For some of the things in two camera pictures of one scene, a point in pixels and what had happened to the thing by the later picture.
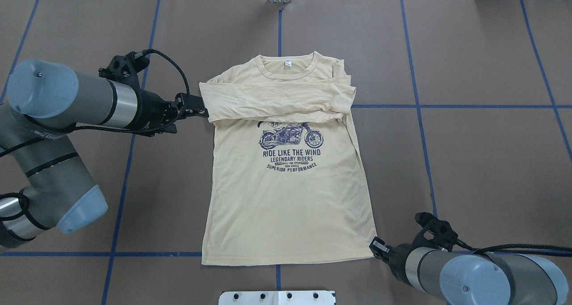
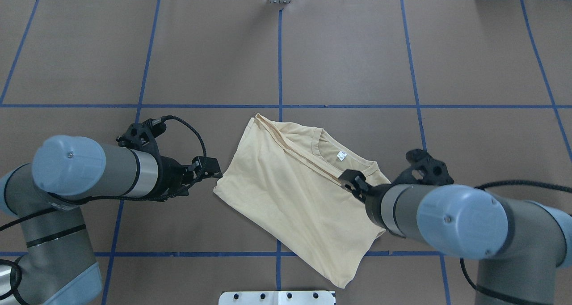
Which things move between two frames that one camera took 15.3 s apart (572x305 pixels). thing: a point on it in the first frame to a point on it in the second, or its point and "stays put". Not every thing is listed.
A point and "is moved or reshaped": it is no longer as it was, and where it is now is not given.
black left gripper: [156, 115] to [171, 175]
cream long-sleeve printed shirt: [284, 182] is moved or reshaped
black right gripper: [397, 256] to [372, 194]
